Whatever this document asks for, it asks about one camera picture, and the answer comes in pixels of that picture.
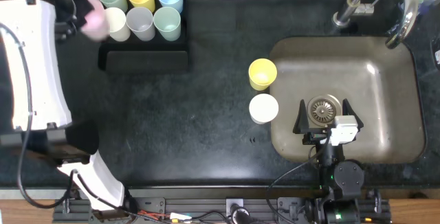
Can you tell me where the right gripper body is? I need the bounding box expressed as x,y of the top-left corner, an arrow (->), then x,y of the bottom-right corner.
302,130 -> 331,146

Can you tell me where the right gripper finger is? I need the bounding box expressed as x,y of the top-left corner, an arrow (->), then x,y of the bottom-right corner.
292,99 -> 310,135
342,98 -> 364,131

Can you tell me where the white cup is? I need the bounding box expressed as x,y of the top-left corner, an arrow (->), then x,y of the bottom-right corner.
248,93 -> 280,125
104,6 -> 131,43

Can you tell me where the pink cup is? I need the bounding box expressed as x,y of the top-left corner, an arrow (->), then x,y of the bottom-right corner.
79,0 -> 111,43

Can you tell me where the steel sink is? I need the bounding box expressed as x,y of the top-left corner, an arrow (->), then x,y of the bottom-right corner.
269,36 -> 427,165

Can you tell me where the steel tap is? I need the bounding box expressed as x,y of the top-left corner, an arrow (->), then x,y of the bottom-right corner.
331,0 -> 421,50

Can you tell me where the black tray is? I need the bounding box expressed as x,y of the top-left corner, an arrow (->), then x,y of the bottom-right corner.
96,0 -> 189,46
98,41 -> 190,74

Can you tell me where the grey cup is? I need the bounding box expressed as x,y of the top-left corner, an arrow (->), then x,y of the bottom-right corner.
126,6 -> 156,42

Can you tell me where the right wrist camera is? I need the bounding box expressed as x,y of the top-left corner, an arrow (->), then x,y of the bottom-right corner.
328,115 -> 359,146

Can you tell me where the black cable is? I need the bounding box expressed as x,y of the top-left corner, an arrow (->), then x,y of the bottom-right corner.
0,23 -> 138,218
266,133 -> 333,224

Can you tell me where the mounting rail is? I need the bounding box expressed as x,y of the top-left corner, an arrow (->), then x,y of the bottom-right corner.
51,196 -> 393,224

